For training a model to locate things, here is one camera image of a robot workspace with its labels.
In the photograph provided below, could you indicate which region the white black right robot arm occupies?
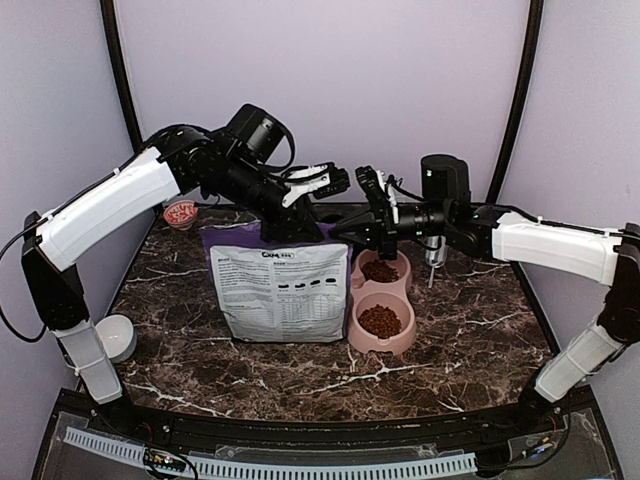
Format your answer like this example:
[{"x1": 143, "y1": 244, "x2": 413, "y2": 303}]
[{"x1": 330, "y1": 154, "x2": 639, "y2": 434}]

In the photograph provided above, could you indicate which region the white grey round bowl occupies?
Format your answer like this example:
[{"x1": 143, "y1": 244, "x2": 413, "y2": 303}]
[{"x1": 96, "y1": 314, "x2": 137, "y2": 364}]

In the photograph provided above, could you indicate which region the black front frame rail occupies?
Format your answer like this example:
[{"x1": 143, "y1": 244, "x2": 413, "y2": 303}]
[{"x1": 49, "y1": 387, "x2": 596, "y2": 454}]

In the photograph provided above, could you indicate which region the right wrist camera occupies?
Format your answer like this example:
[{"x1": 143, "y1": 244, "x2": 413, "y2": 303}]
[{"x1": 355, "y1": 166, "x2": 400, "y2": 225}]

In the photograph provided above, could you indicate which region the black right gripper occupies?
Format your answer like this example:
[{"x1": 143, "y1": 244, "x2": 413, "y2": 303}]
[{"x1": 329, "y1": 200, "x2": 452, "y2": 260}]

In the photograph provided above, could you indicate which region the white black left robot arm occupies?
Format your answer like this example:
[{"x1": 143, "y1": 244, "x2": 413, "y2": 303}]
[{"x1": 7, "y1": 104, "x2": 330, "y2": 436}]

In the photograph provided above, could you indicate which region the metal food scoop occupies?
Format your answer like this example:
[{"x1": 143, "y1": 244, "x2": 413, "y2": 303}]
[{"x1": 425, "y1": 235, "x2": 448, "y2": 288}]

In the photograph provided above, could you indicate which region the red patterned small bowl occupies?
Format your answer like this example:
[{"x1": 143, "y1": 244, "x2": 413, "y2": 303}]
[{"x1": 163, "y1": 200, "x2": 199, "y2": 230}]

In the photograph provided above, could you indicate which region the dark green mug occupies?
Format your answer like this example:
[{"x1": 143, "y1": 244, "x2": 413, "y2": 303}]
[{"x1": 321, "y1": 214, "x2": 344, "y2": 224}]

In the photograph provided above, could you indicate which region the pink double pet bowl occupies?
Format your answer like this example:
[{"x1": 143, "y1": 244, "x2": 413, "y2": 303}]
[{"x1": 347, "y1": 250, "x2": 416, "y2": 355}]

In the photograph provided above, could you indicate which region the purple pet food bag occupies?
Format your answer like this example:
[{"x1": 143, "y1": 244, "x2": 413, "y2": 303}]
[{"x1": 199, "y1": 222, "x2": 352, "y2": 343}]

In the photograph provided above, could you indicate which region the brown kibble in bowl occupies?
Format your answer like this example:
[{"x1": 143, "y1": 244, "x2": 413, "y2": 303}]
[{"x1": 361, "y1": 259, "x2": 399, "y2": 283}]

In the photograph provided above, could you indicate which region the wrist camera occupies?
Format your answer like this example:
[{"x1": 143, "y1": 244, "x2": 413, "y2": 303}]
[
  {"x1": 355, "y1": 166, "x2": 400, "y2": 225},
  {"x1": 281, "y1": 162, "x2": 351, "y2": 208}
]

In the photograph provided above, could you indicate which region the grey slotted cable duct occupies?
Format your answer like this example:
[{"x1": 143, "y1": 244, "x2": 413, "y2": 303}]
[{"x1": 62, "y1": 427, "x2": 477, "y2": 479}]

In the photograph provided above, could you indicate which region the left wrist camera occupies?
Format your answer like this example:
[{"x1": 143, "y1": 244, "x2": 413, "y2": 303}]
[{"x1": 281, "y1": 162, "x2": 351, "y2": 208}]

